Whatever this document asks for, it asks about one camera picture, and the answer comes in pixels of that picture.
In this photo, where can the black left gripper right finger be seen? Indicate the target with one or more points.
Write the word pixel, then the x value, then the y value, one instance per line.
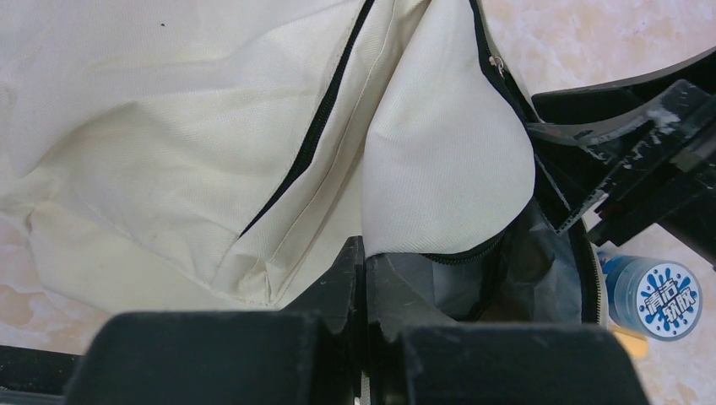
pixel 417 355

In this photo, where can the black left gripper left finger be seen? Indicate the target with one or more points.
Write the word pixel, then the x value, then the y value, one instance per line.
pixel 302 354

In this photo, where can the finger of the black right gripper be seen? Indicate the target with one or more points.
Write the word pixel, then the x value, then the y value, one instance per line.
pixel 600 113
pixel 654 164

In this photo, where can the cream canvas backpack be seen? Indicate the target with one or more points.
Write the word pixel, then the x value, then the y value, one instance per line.
pixel 190 155

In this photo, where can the orange pink highlighter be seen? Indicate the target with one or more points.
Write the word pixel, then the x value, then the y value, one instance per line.
pixel 634 343

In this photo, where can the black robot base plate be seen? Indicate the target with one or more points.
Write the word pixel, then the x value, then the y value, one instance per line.
pixel 32 376

